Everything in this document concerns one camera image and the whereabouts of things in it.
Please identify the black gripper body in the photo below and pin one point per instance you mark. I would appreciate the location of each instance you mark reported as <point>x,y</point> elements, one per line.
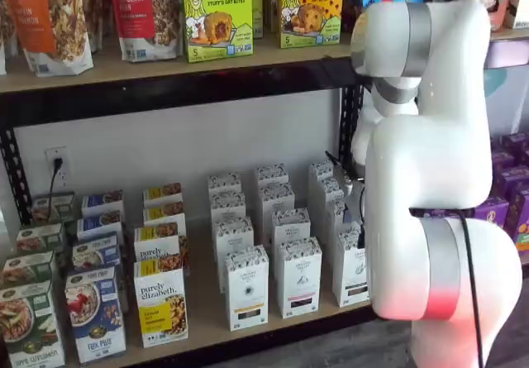
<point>353,196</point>

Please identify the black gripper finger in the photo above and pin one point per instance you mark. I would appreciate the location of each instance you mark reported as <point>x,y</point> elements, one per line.
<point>333,158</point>
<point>362,233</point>

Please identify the white box with green strip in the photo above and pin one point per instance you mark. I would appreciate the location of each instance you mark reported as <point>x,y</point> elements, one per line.
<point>349,273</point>
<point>320,171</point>
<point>335,219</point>
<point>330,190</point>

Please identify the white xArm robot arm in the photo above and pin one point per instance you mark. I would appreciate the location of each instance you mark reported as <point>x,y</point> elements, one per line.
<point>434,157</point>

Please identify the white box with pink strip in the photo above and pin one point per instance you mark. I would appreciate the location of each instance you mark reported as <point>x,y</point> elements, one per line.
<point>291,227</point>
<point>272,175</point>
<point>299,281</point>
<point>276,200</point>

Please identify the white box with yellow strip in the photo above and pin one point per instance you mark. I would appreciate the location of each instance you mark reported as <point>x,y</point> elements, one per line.
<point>224,184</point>
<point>227,206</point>
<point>247,293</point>
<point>233,237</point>

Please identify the purple snack box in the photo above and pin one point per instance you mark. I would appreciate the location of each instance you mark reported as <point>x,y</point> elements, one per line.
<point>517,142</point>
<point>512,178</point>
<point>494,215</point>
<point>502,160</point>
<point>520,219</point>

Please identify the yellow Bobo's peanut butter box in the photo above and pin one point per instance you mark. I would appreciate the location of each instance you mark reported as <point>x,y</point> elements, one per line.
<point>310,12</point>

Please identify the green snack box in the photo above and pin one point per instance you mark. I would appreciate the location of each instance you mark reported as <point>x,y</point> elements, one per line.
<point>257,8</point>

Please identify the yellow snack box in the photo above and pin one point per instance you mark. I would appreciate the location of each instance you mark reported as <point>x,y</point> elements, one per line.
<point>273,0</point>

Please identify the white yellow Purely Elizabeth box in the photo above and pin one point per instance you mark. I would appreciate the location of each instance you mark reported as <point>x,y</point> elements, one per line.
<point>163,194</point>
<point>157,244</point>
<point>164,215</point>
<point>161,306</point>

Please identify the wooden shelf board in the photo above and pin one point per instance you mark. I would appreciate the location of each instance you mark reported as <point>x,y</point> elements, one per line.
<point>509,35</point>
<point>206,318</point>
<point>165,64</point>

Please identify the green Bobo's apple pie box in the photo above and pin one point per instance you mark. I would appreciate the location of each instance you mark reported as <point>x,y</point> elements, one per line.
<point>217,16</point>

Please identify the blue flax plus oatmeal box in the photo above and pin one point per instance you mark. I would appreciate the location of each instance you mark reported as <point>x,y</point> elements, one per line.
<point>103,202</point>
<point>96,252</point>
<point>95,318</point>
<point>99,224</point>

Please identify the white brown snack box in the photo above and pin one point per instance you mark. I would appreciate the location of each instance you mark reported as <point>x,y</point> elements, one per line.
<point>521,4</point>

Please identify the green apple cinnamon oatmeal box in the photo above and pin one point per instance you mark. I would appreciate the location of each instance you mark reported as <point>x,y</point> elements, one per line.
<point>29,326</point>
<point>27,269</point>
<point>39,240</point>
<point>55,208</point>

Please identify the red label granola bag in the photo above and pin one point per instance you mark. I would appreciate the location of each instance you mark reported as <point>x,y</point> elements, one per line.
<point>142,16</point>

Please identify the clear granola bag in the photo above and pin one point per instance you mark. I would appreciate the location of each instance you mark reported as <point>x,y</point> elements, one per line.
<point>97,8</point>

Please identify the orange label granola bag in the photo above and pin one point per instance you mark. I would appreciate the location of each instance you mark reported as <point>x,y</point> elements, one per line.
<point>45,25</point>

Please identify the white granola bag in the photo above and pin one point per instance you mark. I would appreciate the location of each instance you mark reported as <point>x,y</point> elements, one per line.
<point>2,33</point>

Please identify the white wall outlet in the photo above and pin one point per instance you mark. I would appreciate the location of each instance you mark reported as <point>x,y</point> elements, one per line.
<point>56,165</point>

